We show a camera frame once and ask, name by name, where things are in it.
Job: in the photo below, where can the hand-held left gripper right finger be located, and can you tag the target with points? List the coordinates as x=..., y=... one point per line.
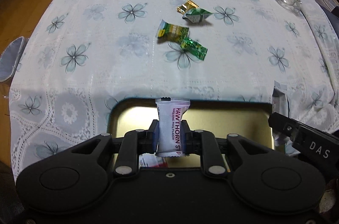
x=187, y=142

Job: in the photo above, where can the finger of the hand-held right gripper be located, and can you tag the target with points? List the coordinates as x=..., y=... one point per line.
x=284, y=126

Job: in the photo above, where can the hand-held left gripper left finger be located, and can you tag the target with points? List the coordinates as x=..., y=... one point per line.
x=155, y=137

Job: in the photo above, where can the white snack packet pink print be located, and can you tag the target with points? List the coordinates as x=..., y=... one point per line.
x=169, y=128

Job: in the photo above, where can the red and white snack packet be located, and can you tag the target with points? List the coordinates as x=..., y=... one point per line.
x=151, y=161

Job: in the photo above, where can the silver snack packet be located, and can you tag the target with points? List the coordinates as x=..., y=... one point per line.
x=280, y=99

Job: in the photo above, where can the gold metal tin tray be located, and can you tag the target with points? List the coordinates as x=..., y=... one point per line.
x=233, y=120

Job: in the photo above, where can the shiny green snack packet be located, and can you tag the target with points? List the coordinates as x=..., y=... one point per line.
x=193, y=48

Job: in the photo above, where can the green and yellow snack packet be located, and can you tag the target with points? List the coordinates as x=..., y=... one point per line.
x=173, y=31

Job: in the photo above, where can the white floral lace tablecloth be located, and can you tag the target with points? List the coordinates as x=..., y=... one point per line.
x=106, y=36

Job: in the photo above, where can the green and white snack packet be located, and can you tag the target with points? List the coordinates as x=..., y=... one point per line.
x=197, y=15

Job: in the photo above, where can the gold snack packet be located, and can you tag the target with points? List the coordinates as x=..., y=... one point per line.
x=187, y=6

